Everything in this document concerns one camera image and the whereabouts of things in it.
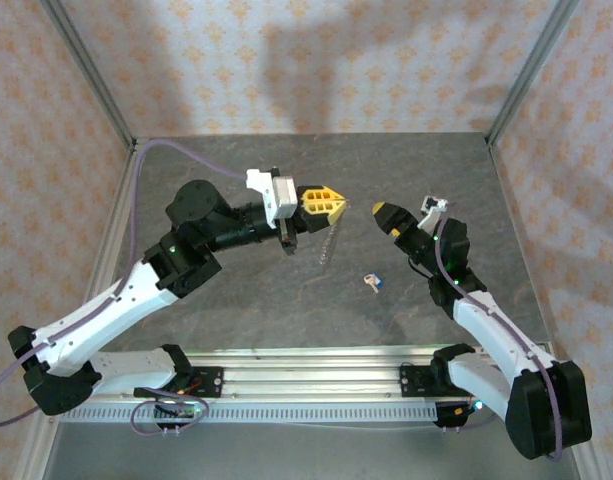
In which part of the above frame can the aluminium side rail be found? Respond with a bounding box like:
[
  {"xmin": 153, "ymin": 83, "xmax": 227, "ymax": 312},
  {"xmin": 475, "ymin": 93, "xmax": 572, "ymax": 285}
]
[
  {"xmin": 65, "ymin": 138, "xmax": 150, "ymax": 331},
  {"xmin": 487, "ymin": 142, "xmax": 557, "ymax": 359}
]

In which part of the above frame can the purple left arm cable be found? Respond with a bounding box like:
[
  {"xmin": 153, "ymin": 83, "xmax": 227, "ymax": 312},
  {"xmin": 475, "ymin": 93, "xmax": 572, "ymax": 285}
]
[{"xmin": 0, "ymin": 139, "xmax": 250, "ymax": 437}]

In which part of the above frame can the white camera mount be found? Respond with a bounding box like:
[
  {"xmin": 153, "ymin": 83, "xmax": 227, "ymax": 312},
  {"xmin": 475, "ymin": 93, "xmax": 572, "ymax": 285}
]
[
  {"xmin": 418, "ymin": 197, "xmax": 450, "ymax": 231},
  {"xmin": 245, "ymin": 168, "xmax": 280, "ymax": 230}
]

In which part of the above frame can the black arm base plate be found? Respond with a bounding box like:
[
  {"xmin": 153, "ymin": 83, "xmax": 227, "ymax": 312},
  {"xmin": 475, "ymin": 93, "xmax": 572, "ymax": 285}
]
[
  {"xmin": 134, "ymin": 366, "xmax": 224, "ymax": 400},
  {"xmin": 399, "ymin": 363, "xmax": 489, "ymax": 400}
]

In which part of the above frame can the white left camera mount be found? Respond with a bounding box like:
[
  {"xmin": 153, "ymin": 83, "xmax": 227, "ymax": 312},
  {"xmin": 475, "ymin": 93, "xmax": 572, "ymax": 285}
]
[{"xmin": 245, "ymin": 168, "xmax": 280, "ymax": 230}]

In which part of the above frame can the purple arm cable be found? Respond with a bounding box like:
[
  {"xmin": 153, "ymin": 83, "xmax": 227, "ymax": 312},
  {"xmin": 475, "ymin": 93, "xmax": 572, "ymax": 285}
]
[
  {"xmin": 435, "ymin": 202, "xmax": 566, "ymax": 461},
  {"xmin": 0, "ymin": 139, "xmax": 250, "ymax": 437}
]

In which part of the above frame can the black controller box with LED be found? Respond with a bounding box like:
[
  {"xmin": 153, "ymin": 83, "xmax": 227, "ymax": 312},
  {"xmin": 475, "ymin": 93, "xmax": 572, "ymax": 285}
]
[
  {"xmin": 153, "ymin": 399, "xmax": 211, "ymax": 432},
  {"xmin": 432, "ymin": 397, "xmax": 502, "ymax": 431}
]

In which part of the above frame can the wide aluminium mounting rail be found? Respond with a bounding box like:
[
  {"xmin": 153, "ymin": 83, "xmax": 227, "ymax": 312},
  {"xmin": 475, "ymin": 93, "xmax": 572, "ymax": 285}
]
[{"xmin": 88, "ymin": 360, "xmax": 510, "ymax": 403}]

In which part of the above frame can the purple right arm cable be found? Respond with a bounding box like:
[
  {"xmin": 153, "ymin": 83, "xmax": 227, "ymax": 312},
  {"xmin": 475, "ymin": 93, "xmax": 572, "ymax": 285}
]
[{"xmin": 435, "ymin": 202, "xmax": 566, "ymax": 461}]

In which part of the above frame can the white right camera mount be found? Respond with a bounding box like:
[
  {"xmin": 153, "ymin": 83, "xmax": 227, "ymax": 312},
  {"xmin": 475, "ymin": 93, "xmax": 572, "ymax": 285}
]
[{"xmin": 418, "ymin": 197, "xmax": 450, "ymax": 231}]

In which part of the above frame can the white slotted cable duct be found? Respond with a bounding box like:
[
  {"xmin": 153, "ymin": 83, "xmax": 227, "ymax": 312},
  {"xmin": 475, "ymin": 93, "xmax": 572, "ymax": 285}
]
[{"xmin": 60, "ymin": 403, "xmax": 440, "ymax": 424}]

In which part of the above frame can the aluminium frame leg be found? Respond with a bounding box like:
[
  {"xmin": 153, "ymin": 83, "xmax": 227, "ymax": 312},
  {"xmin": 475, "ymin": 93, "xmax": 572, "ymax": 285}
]
[{"xmin": 570, "ymin": 449, "xmax": 612, "ymax": 480}]

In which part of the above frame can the aluminium corner post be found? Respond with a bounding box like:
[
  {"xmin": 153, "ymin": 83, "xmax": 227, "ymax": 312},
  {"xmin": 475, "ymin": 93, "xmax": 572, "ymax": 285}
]
[
  {"xmin": 485, "ymin": 0, "xmax": 581, "ymax": 146},
  {"xmin": 39, "ymin": 0, "xmax": 138, "ymax": 151}
]

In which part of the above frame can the narrow aluminium crossbar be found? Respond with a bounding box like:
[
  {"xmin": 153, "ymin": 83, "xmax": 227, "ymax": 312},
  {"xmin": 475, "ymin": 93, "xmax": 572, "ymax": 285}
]
[{"xmin": 183, "ymin": 342, "xmax": 555, "ymax": 362}]

